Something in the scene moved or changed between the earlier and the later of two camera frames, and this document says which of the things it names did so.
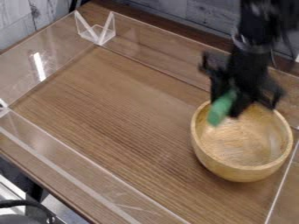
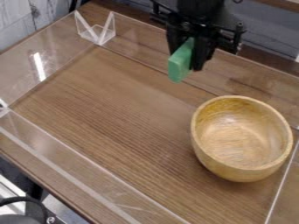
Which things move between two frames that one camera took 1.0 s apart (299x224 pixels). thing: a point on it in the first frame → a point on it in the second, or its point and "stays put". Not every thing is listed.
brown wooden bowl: (247, 150) stays put
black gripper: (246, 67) → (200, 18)
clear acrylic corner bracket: (96, 33) stays put
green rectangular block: (219, 107) → (179, 65)
